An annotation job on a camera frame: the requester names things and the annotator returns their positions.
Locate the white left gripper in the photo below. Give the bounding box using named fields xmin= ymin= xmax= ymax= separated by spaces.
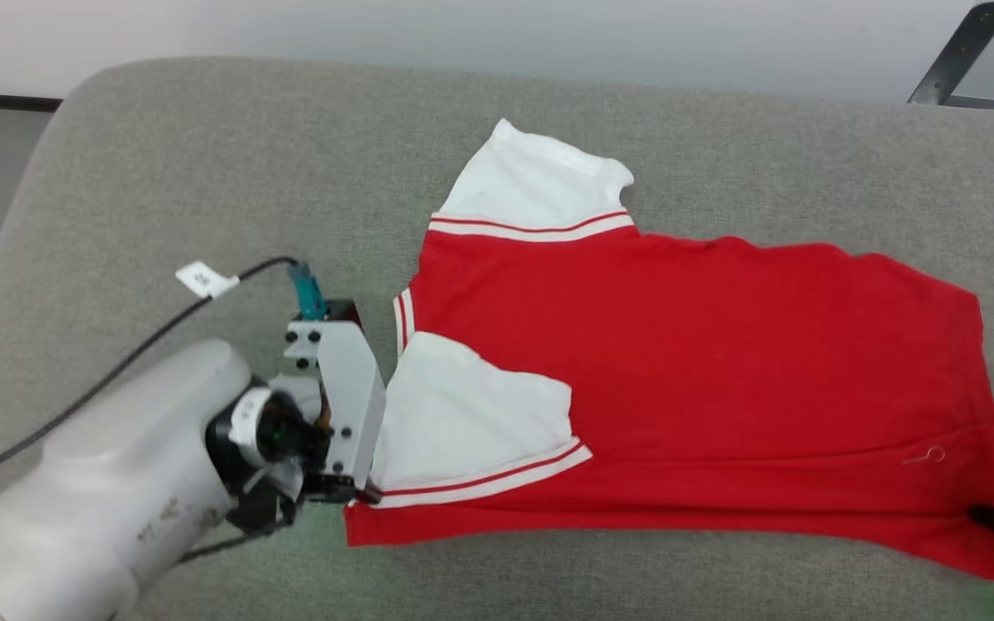
xmin=284 ymin=319 xmax=387 ymax=503

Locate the red white jersey garment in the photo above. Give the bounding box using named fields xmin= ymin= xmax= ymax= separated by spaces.
xmin=343 ymin=118 xmax=994 ymax=584

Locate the round-ended metal leg bar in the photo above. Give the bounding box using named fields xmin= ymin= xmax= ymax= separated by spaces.
xmin=908 ymin=2 xmax=994 ymax=107

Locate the white cable label tag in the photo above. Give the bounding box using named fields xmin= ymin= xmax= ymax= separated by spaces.
xmin=174 ymin=260 xmax=242 ymax=301

